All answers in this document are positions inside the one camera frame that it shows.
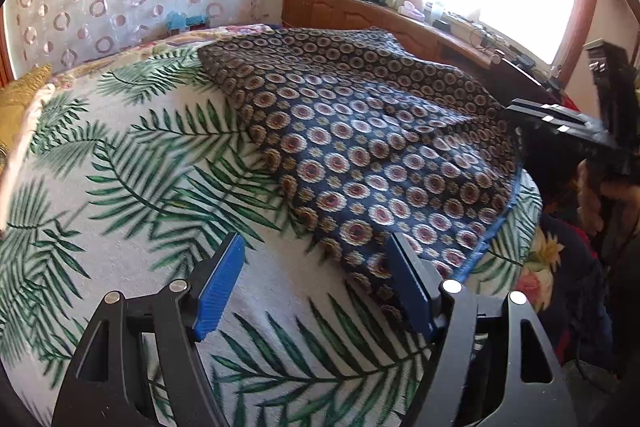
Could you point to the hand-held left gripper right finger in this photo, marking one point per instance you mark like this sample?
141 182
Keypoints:
411 287

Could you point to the yellow pillow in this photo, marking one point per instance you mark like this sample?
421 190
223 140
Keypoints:
22 107

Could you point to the small blue toy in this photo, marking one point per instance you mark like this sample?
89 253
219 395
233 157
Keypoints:
185 22

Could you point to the wooden cabinet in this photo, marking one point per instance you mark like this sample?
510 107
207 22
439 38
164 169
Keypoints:
350 14

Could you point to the navy blue blanket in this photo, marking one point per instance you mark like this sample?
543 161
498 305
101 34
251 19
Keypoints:
575 287

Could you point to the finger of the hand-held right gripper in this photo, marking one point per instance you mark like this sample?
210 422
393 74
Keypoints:
550 111
570 132

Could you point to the navy medallion print garment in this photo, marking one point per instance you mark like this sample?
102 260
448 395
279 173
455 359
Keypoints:
360 142

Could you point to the person's right hand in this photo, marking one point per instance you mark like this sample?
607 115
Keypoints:
617 194

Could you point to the white palm leaf blanket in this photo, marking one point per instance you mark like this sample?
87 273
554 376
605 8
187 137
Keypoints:
150 187

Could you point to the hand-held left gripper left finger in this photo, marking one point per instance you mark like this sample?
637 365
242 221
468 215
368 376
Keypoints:
220 282

